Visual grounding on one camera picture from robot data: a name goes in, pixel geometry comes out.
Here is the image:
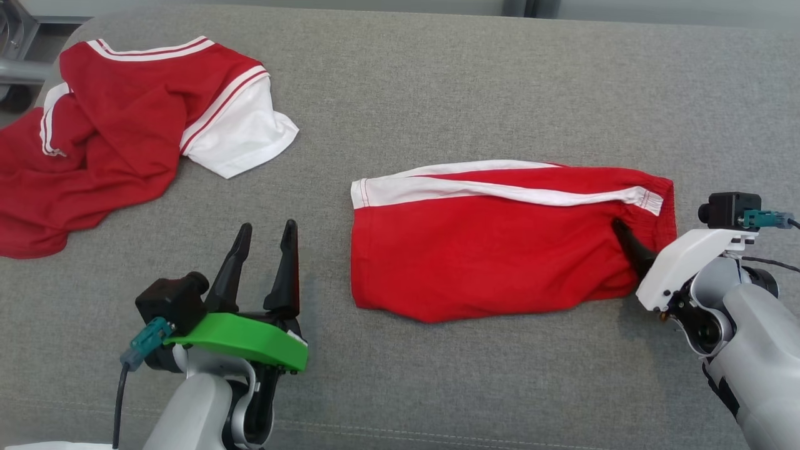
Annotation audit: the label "black left camera cable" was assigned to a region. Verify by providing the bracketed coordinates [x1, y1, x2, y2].
[112, 362, 132, 450]

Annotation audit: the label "white left cable label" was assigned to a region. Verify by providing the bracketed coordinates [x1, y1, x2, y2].
[0, 441, 113, 450]

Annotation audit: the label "red shirt white sleeves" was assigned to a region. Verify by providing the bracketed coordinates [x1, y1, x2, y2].
[0, 36, 300, 260]

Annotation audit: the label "teal cable connector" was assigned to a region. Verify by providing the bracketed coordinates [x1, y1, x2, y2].
[120, 316, 176, 371]
[739, 209, 794, 230]

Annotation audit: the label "grey metal frame with bracket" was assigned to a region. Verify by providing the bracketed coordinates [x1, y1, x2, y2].
[0, 0, 58, 114]

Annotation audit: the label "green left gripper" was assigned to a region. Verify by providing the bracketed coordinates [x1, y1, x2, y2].
[166, 219, 309, 374]

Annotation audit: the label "red shorts white stripe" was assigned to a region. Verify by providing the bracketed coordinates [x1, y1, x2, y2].
[350, 160, 678, 324]

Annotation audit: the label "teal left cable connector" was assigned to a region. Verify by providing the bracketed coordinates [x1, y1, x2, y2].
[120, 316, 176, 371]

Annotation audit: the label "teal right cable connector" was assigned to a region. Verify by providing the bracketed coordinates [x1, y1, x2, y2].
[739, 209, 794, 230]

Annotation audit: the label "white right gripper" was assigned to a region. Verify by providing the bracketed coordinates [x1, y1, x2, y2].
[611, 219, 758, 312]

